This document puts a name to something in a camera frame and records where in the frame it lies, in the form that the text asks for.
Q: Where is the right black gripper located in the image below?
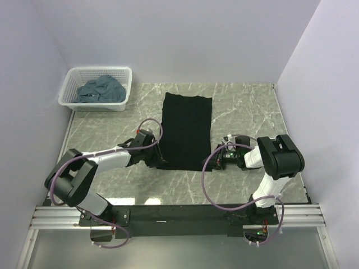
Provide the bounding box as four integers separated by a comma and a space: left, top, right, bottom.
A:
202, 143, 241, 170

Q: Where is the black t shirt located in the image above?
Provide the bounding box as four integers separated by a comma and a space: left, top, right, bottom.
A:
157, 92, 213, 171

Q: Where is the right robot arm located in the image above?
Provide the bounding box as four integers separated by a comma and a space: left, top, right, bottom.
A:
201, 134, 305, 224

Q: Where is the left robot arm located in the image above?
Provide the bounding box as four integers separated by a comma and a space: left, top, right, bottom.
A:
44, 129, 166, 225

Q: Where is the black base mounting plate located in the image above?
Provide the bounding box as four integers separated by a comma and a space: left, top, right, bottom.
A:
79, 204, 283, 243

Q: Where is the grey blue t shirt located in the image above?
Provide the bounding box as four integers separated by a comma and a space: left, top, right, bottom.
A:
72, 75, 126, 103

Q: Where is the white plastic laundry basket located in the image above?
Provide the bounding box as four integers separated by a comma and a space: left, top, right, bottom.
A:
58, 66, 132, 112

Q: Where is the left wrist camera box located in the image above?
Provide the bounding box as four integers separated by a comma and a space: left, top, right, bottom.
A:
136, 128, 153, 135

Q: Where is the aluminium rail frame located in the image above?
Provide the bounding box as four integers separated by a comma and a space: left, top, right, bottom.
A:
30, 201, 339, 268

